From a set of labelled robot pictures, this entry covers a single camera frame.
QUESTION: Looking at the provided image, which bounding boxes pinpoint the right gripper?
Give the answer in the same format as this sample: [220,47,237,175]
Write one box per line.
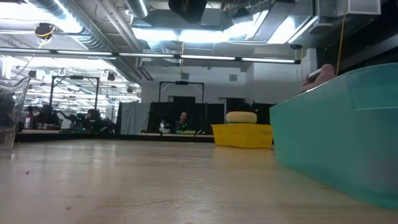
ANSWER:
[167,0,208,25]

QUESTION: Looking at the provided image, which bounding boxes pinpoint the teal plastic bin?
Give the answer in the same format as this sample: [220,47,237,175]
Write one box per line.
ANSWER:
[269,62,398,210]

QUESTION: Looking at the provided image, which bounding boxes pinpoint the long ceiling light fixture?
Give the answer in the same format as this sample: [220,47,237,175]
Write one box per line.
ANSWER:
[0,46,302,65]

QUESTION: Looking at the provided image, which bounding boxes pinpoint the black partition screens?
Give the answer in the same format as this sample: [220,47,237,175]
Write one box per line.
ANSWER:
[148,95,276,131]

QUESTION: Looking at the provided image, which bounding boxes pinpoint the person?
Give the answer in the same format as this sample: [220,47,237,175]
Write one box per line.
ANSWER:
[175,111,191,131]
[85,108,103,131]

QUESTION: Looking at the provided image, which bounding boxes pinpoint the grey fabric cover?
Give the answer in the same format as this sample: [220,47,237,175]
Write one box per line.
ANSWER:
[117,101,150,134]

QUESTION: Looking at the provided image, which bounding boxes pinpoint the yellow plastic basket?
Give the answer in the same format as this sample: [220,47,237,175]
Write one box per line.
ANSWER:
[210,123,274,149]

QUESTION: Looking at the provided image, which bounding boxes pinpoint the white ceiling air unit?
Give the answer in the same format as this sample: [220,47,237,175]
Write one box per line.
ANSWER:
[317,0,382,18]

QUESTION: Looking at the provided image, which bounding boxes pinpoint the clear plastic container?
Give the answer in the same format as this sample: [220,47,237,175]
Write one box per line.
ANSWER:
[0,77,32,152]

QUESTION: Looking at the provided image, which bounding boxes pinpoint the silver round ventilation duct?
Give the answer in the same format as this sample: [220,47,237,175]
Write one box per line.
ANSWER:
[126,0,150,19]

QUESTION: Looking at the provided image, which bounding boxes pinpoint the black gantry frame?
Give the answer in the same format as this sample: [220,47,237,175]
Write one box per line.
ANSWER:
[49,75,101,110]
[158,80,205,103]

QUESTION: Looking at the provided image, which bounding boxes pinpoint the ceiling cable reel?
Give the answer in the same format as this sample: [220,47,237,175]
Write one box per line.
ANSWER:
[33,22,57,40]

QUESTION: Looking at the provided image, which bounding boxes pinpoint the metal box grater pink handle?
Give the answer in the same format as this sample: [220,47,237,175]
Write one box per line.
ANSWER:
[299,63,337,94]

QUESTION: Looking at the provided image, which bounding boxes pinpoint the black aluminium table frame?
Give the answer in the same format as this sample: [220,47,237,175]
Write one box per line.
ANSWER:
[14,129,216,144]

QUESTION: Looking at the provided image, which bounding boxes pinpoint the yellow hanging cable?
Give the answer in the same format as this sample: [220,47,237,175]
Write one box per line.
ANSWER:
[335,14,346,77]

